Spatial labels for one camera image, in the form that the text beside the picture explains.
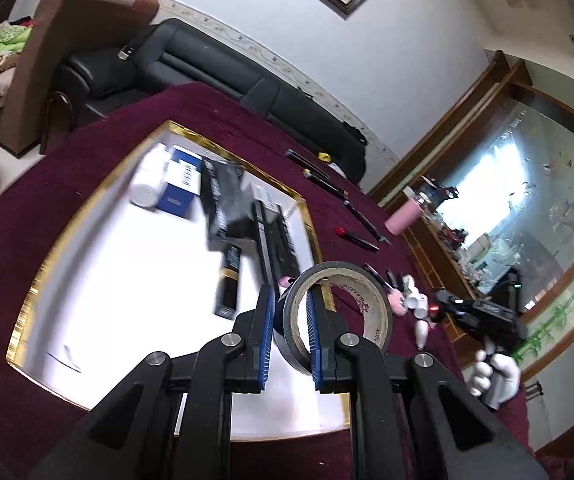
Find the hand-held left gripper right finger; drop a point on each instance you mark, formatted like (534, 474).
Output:
(316, 350)

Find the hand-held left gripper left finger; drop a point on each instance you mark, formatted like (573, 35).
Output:
(266, 340)

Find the black tape roll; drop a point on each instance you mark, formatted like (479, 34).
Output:
(292, 355)

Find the black gold lipstick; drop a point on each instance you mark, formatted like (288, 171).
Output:
(228, 280)

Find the white gold-rimmed tray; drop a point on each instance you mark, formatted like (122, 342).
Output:
(132, 285)

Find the black crab print sachet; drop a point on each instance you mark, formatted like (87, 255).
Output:
(224, 200)

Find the navy blue white box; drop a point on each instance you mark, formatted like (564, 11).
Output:
(179, 195)

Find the white plastic bottle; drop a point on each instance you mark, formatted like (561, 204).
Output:
(149, 175)

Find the person's right hand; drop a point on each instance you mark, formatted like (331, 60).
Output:
(502, 380)

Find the white bottle red mark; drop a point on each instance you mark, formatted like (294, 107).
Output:
(421, 334)

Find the small pink object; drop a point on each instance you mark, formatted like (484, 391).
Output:
(398, 304)

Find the red-capped black marker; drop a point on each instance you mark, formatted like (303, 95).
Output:
(359, 240)

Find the glass aquarium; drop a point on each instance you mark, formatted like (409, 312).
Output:
(532, 200)

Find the pink thermos bottle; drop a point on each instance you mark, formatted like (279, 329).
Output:
(403, 217)

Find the slim black pen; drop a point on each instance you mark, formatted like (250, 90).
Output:
(367, 222)

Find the wooden brick-pattern cabinet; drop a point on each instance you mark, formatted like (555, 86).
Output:
(442, 170)

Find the teal-capped black marker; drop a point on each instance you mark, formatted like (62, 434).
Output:
(327, 185)

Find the black marker pen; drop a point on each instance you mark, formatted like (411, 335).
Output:
(307, 162)

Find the small yellow object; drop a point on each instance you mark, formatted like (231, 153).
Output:
(323, 156)

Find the black leather sofa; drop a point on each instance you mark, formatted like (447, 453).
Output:
(192, 65)

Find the brown armchair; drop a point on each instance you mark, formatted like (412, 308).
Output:
(67, 50)

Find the green cloth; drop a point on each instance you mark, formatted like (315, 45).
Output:
(2, 40)

